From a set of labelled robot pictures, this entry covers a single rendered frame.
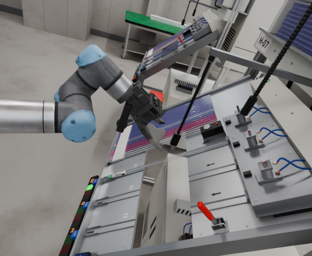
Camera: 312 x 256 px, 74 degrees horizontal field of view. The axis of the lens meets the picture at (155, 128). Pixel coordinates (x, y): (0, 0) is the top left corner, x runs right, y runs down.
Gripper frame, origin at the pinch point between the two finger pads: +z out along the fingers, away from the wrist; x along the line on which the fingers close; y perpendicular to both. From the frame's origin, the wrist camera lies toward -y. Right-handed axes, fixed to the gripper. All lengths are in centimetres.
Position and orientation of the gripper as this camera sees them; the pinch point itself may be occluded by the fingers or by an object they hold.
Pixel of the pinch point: (162, 137)
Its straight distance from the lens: 70.6
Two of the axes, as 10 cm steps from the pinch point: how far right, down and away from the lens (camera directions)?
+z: 6.5, 6.4, 4.1
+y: 7.5, -5.0, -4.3
